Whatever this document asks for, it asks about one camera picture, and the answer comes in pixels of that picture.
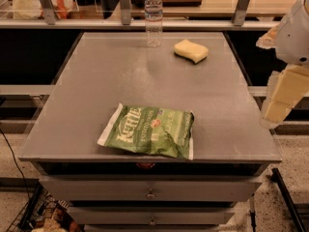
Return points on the grey drawer cabinet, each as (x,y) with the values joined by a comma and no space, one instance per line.
(106,188)

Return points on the green Kettle chip bag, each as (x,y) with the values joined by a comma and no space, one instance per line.
(150,131)

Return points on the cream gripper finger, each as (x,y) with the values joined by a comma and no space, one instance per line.
(268,40)
(284,91)

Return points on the white and orange bag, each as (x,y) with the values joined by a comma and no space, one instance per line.
(32,9)

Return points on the upper drawer metal knob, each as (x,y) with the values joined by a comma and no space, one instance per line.
(150,194)

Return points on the clear plastic water bottle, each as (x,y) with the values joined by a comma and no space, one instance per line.
(153,21)

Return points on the metal shelf rail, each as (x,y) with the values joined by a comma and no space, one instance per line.
(136,25)

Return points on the drawer metal knob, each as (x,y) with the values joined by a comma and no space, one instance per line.
(152,222)
(150,194)

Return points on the black wire basket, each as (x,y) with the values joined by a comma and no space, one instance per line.
(44,213)

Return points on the lower drawer metal knob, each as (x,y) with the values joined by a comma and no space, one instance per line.
(152,222)

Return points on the yellow sponge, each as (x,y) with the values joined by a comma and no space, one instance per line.
(192,51)

